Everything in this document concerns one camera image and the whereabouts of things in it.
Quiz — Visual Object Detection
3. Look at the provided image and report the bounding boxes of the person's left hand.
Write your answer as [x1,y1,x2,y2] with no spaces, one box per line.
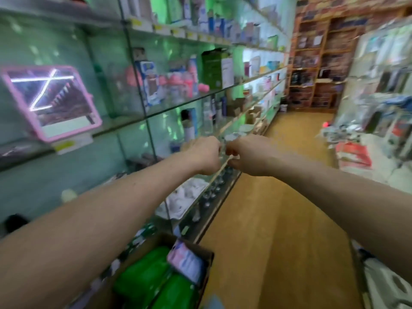
[183,136,223,176]

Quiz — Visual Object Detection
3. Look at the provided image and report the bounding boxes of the person's right hand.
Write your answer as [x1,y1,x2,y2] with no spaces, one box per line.
[225,133,281,178]

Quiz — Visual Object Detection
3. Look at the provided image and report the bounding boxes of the brown cardboard box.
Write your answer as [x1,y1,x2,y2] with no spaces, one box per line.
[87,231,215,309]

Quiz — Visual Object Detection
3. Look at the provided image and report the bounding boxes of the pink blue wipe packets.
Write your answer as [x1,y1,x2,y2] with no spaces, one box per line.
[167,240,206,284]

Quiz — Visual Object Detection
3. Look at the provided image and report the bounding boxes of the metal store shelving unit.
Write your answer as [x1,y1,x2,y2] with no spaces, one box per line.
[322,16,412,309]

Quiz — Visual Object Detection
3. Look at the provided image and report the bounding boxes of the person's right forearm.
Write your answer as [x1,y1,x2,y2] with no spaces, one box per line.
[270,154,412,284]

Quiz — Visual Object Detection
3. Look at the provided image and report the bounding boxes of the person's left forearm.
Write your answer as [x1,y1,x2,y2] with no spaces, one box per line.
[0,148,197,309]

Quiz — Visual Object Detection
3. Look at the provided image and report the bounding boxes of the white thermos flask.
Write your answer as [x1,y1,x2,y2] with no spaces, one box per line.
[180,109,197,142]

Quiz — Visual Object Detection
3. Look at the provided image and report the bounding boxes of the white ceramic tea set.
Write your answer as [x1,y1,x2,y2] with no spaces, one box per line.
[158,178,210,219]

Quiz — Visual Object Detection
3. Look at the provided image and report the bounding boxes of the row of toiletry bottles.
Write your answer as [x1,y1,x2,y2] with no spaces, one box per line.
[132,58,210,107]

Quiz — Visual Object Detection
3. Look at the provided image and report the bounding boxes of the green white carton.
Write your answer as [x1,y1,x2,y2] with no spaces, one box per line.
[201,49,236,91]

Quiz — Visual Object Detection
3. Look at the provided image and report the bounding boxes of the red mesh bag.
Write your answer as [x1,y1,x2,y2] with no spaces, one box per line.
[336,141,373,168]

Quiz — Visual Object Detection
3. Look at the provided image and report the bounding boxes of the yellow white price card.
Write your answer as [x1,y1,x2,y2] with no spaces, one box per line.
[53,133,94,155]

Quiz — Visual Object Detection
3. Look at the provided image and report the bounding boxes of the hanging packaged goods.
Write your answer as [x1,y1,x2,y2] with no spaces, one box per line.
[348,29,412,136]

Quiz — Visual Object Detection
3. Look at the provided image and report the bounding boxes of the pink framed panel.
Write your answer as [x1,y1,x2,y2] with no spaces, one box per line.
[0,65,103,142]

